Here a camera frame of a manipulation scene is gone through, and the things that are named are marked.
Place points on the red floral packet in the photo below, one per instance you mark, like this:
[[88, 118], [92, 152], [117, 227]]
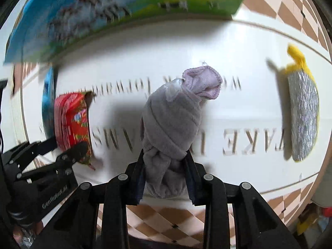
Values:
[[74, 122]]

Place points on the grey purple sock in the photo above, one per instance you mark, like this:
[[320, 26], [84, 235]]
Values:
[[171, 124]]

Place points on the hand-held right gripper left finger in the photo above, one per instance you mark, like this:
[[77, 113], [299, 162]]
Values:
[[138, 184]]

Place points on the blue packet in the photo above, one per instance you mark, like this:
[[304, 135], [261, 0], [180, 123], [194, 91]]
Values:
[[48, 101]]

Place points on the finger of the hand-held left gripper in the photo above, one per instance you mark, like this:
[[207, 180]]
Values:
[[39, 146], [75, 152]]

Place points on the yellow silver scrubbing sponge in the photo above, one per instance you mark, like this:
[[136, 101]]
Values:
[[303, 114]]

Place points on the yellow bag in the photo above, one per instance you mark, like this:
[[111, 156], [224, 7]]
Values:
[[307, 223]]

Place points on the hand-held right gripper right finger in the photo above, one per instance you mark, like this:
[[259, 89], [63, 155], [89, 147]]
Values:
[[191, 184]]

